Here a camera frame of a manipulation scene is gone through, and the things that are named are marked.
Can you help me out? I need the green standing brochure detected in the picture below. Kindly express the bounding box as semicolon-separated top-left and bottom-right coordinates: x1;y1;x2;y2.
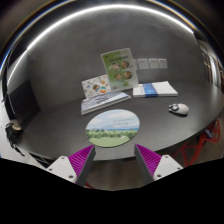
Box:
101;48;139;91

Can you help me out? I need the small colourful standing card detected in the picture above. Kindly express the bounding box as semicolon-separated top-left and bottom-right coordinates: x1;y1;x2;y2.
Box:
82;75;111;98

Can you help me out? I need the white wall paper right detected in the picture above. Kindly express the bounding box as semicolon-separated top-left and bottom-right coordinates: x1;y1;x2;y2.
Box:
158;59;168;69

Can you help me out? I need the white wall paper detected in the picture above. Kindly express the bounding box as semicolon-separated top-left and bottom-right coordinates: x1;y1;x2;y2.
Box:
158;59;168;69
149;58;159;69
137;59;149;70

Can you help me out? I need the round landscape mouse pad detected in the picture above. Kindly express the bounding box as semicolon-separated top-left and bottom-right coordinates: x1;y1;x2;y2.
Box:
85;109;140;148

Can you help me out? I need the white wall paper left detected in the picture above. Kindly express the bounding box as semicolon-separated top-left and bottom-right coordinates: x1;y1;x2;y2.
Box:
137;59;149;70

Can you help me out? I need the white blue book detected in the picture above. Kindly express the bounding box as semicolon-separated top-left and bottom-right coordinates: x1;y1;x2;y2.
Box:
133;81;178;98

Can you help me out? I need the white wall paper middle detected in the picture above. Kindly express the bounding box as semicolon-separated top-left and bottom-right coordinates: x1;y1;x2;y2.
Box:
149;58;159;69

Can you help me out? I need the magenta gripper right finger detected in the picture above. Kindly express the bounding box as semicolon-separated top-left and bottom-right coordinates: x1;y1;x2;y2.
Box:
133;143;184;186

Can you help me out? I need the striped grey booklet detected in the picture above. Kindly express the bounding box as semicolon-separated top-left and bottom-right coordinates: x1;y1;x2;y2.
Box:
81;91;131;115

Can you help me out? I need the black monitor screen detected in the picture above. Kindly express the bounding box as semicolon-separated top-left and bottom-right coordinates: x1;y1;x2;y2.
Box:
8;79;41;126

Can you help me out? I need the black device with cables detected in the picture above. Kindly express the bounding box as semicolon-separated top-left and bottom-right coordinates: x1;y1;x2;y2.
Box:
5;122;24;156

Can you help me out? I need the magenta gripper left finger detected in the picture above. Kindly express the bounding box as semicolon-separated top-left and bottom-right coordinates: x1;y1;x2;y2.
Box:
45;144;97;188

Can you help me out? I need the white grey computer mouse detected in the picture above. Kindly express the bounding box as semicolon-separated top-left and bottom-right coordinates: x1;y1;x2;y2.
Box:
168;103;189;116

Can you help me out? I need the red metal table leg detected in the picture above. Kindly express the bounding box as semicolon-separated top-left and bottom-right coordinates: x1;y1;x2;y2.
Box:
175;119;221;167

